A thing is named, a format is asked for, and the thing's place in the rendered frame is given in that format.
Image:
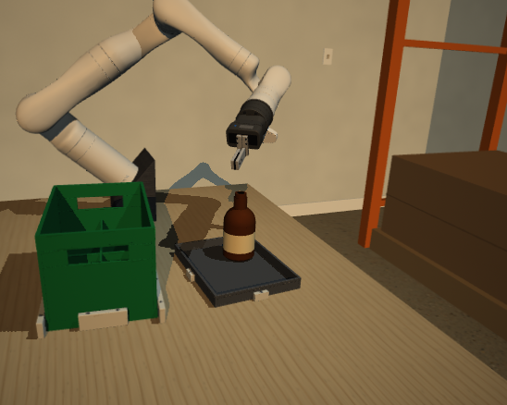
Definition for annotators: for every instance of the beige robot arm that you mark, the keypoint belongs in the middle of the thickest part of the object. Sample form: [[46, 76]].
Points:
[[111, 58]]

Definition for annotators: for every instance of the dark brown bottle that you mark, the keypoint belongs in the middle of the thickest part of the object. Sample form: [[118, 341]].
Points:
[[239, 230]]

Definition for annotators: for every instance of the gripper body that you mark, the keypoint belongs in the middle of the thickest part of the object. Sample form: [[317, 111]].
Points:
[[254, 119]]

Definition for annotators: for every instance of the green plastic crate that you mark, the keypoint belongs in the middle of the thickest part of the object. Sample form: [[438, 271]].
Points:
[[89, 280]]

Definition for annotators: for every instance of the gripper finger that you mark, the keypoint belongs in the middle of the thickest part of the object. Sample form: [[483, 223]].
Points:
[[244, 151], [239, 147]]

